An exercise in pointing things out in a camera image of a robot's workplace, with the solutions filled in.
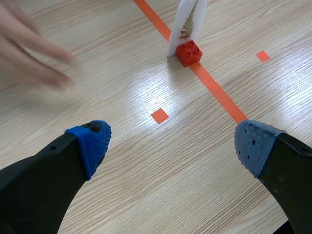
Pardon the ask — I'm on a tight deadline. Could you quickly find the red toy brick block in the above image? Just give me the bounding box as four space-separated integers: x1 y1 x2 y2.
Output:
175 39 203 68

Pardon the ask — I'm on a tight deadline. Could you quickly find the person's hand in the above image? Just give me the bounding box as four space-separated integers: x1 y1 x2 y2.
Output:
0 0 81 92

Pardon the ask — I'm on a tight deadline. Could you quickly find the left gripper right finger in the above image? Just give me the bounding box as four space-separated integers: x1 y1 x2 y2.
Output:
234 119 312 234

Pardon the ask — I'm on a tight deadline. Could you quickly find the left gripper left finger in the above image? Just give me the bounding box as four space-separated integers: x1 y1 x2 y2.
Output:
0 119 113 234

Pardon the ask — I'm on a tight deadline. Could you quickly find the fern leaf picture card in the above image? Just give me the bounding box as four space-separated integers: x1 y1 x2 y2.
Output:
167 0 208 58

